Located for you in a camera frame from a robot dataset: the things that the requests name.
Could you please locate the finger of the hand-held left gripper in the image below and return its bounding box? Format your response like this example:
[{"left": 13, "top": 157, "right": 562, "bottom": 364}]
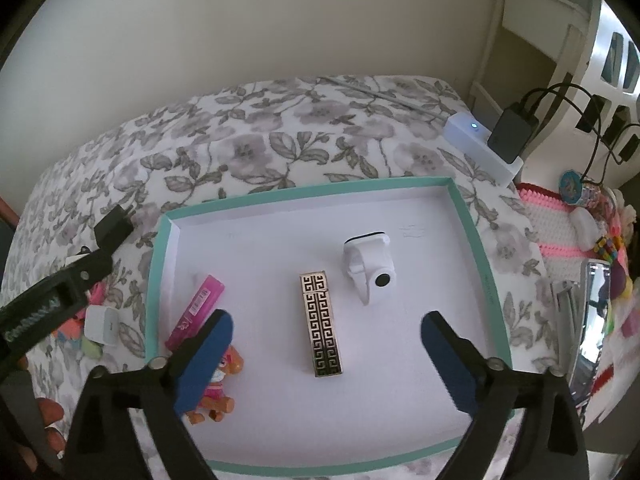
[{"left": 55, "top": 247, "right": 118, "bottom": 301}]

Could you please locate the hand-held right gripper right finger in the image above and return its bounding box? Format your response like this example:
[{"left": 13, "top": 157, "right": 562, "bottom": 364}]
[{"left": 420, "top": 310, "right": 591, "bottom": 480}]

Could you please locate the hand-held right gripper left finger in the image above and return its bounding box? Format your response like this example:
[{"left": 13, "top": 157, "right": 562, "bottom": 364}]
[{"left": 60, "top": 308, "right": 236, "bottom": 480}]

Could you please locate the orange pink toy dog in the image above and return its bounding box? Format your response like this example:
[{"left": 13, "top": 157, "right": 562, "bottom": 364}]
[{"left": 187, "top": 344, "right": 246, "bottom": 426}]

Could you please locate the pink tube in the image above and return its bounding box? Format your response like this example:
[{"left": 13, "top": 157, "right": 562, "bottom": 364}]
[{"left": 165, "top": 274, "right": 226, "bottom": 352}]

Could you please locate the black charger adapter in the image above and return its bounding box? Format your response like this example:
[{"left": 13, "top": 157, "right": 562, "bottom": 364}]
[{"left": 94, "top": 204, "right": 135, "bottom": 253}]

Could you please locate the white charger adapter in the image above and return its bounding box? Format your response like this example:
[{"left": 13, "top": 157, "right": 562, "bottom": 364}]
[{"left": 84, "top": 306, "right": 121, "bottom": 347}]

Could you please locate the gold black patterned box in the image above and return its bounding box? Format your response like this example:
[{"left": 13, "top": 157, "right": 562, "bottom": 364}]
[{"left": 299, "top": 271, "right": 345, "bottom": 378}]

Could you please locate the white smartwatch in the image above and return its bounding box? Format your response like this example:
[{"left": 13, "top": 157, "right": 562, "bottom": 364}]
[{"left": 342, "top": 231, "right": 397, "bottom": 307}]

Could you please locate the teal-rimmed white tray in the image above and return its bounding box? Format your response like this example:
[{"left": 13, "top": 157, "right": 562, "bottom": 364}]
[{"left": 144, "top": 176, "right": 513, "bottom": 476}]

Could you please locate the person's left hand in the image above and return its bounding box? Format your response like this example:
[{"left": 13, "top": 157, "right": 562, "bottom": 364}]
[{"left": 37, "top": 400, "right": 66, "bottom": 457}]

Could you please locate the reddish wooden trim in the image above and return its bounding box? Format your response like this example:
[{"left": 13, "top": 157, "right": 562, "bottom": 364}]
[{"left": 0, "top": 196, "right": 20, "bottom": 228}]

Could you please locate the smartphone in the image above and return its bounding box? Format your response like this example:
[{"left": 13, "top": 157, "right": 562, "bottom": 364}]
[{"left": 567, "top": 259, "right": 613, "bottom": 408}]

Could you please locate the pink white crochet mat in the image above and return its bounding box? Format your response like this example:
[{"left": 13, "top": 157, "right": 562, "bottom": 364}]
[{"left": 517, "top": 182, "right": 640, "bottom": 426}]

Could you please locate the white rounded case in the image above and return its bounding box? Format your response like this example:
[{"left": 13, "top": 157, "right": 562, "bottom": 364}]
[{"left": 570, "top": 207, "right": 603, "bottom": 248}]

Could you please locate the purple ball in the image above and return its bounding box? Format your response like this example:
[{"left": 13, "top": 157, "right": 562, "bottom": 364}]
[{"left": 612, "top": 265, "right": 633, "bottom": 298}]

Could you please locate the colourful block toy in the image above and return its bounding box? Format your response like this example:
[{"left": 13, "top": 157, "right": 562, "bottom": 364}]
[{"left": 592, "top": 232, "right": 626, "bottom": 263}]

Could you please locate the colourful roll of tape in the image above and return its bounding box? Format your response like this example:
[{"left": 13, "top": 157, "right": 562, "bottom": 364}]
[{"left": 560, "top": 170, "right": 583, "bottom": 206}]

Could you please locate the colourful bead roll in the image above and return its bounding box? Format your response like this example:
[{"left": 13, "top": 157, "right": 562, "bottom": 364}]
[{"left": 580, "top": 182, "right": 606, "bottom": 208}]

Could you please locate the white power strip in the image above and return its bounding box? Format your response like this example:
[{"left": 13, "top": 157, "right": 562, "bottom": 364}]
[{"left": 442, "top": 112, "right": 523, "bottom": 188}]

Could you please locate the black plugged power adapter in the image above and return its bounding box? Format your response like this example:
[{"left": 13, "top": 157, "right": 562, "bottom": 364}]
[{"left": 487, "top": 105, "right": 541, "bottom": 163}]

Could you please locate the white cut-out headboard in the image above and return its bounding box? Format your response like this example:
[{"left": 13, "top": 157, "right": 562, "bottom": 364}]
[{"left": 470, "top": 0, "right": 640, "bottom": 181}]

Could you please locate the black cable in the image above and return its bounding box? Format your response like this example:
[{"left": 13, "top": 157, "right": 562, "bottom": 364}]
[
  {"left": 580, "top": 122, "right": 640, "bottom": 186},
  {"left": 517, "top": 82, "right": 598, "bottom": 133}
]

